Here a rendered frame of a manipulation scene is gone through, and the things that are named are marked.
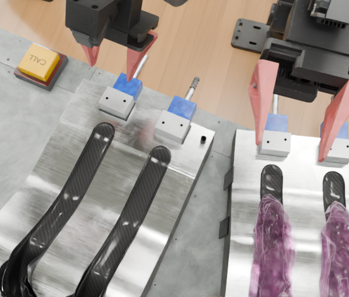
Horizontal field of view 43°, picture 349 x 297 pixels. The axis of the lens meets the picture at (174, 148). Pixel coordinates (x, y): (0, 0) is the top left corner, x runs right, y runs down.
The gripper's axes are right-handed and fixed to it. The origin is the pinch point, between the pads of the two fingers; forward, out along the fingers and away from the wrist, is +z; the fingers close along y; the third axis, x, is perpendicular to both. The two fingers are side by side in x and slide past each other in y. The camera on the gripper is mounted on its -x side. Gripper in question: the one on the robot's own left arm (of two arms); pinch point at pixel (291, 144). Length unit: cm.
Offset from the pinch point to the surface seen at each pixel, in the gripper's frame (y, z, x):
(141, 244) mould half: -14.5, 11.3, 30.0
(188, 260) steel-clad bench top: -6.6, 10.8, 39.2
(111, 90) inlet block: -27.2, -12.3, 28.1
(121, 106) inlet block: -24.6, -9.8, 28.1
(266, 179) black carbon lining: 2.9, -6.1, 34.7
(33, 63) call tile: -46, -17, 36
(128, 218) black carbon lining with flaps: -18.0, 7.7, 31.5
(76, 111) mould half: -32.5, -7.7, 30.7
